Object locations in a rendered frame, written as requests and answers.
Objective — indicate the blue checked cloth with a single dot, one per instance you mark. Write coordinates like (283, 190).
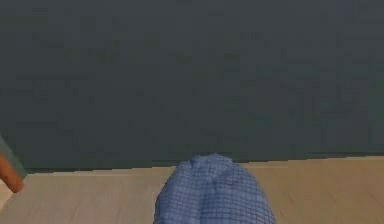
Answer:
(213, 193)

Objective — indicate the brown wooden furniture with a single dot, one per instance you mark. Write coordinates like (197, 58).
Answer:
(8, 175)

